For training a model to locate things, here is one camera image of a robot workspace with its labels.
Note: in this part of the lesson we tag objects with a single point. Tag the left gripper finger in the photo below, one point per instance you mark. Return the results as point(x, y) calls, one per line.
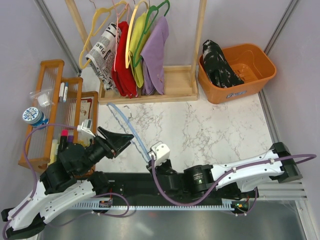
point(113, 136)
point(118, 146)

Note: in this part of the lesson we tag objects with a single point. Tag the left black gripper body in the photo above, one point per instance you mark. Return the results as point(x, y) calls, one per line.
point(103, 147)

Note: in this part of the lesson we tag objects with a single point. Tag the light blue hanger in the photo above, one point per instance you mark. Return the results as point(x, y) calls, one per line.
point(126, 120)

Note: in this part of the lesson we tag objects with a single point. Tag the black white-stained trousers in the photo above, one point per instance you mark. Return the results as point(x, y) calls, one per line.
point(217, 67)

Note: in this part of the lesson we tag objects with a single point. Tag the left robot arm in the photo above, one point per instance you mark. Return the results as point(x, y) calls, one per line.
point(57, 189)

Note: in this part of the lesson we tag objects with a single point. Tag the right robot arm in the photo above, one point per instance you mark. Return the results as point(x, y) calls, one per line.
point(232, 180)

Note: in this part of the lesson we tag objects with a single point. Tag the pink hanger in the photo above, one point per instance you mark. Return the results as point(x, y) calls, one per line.
point(119, 16)

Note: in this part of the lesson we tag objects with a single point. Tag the purple marker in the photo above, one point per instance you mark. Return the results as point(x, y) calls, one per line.
point(70, 139)

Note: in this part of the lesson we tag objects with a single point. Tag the pink highlighter marker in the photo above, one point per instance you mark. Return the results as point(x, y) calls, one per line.
point(63, 139)

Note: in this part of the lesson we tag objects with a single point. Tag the orange wooden shelf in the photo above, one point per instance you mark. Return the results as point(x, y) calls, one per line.
point(37, 149)

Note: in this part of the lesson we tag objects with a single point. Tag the red garment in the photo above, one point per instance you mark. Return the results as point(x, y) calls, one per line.
point(122, 76)

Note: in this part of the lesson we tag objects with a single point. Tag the white marker pens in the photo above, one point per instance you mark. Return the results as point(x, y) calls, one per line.
point(63, 92)

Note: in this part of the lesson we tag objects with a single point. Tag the clear plastic bag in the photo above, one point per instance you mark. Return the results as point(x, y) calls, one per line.
point(43, 97)

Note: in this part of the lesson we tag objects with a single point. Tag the blue white round tin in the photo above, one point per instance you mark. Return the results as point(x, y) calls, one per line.
point(34, 117)

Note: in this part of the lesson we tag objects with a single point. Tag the newspaper print garment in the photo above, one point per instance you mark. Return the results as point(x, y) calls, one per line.
point(102, 56)

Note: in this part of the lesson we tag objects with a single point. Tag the wooden clothes rack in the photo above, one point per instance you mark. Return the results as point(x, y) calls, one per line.
point(180, 80)

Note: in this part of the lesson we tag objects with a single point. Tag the purple garment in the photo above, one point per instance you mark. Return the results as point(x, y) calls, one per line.
point(153, 59)

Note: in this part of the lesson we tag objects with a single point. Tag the yellow-green garment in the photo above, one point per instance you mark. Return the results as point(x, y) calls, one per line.
point(133, 46)

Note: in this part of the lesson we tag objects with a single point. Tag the orange plastic basket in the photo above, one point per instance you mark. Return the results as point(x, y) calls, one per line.
point(250, 63)

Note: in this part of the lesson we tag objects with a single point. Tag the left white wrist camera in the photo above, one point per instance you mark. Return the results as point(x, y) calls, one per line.
point(86, 128)

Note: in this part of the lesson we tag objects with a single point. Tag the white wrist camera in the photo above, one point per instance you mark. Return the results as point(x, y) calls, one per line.
point(86, 128)
point(159, 152)

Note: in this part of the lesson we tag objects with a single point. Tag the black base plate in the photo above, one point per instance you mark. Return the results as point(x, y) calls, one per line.
point(140, 189)

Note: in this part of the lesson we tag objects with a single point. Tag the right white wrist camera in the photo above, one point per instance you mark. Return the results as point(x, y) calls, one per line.
point(159, 152)

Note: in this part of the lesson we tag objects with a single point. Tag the white cable duct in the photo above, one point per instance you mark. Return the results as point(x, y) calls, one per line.
point(95, 204)

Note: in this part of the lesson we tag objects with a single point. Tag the aluminium frame rail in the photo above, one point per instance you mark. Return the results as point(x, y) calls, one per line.
point(274, 191)

